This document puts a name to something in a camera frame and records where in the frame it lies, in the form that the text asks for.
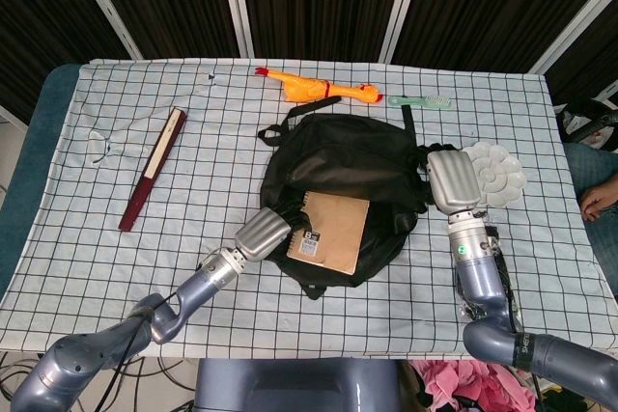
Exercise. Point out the black backpack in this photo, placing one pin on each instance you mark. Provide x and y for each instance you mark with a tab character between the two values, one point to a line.
338	151

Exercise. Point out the white metal partition post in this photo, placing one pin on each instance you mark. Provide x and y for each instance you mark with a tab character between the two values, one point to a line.
574	28
403	2
236	2
103	4

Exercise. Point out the white black-checked tablecloth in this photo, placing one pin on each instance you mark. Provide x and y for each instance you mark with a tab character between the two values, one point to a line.
145	262

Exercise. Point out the black equipment with grey tube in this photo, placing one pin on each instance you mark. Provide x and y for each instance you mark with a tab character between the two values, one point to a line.
589	122

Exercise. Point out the black-fingered silver right robot hand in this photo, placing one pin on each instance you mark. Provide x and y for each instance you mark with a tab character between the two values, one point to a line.
454	180

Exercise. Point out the dark red folded fan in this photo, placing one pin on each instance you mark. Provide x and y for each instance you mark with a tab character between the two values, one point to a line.
152	168

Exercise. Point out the brown spiral notebook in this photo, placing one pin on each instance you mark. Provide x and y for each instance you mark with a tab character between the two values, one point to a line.
333	233

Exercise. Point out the green plastic brush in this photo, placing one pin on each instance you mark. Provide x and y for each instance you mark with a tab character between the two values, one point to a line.
420	101

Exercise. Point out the black-fingered silver left robot hand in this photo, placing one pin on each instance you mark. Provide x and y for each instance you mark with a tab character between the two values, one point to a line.
261	236

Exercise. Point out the blue-grey robot torso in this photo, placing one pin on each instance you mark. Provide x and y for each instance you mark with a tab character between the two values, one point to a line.
289	385

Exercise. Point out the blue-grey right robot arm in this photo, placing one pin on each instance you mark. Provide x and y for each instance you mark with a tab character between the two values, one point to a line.
478	277

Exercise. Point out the white flower-shaped paint palette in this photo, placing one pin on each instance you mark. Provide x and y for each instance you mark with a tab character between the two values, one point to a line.
502	178

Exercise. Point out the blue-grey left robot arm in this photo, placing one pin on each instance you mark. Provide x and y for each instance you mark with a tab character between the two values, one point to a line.
159	320

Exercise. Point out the pink cloth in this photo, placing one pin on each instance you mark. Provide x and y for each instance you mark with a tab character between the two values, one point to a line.
463	383

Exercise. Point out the blue padded table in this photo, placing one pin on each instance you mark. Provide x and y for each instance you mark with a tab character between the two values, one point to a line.
38	132

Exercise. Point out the person's bare hand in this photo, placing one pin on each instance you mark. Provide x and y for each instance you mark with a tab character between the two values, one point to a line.
603	202

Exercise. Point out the yellow rubber chicken toy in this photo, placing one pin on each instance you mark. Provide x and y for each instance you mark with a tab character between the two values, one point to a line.
304	86

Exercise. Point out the person's leg in jeans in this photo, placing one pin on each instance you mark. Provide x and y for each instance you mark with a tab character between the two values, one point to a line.
589	161

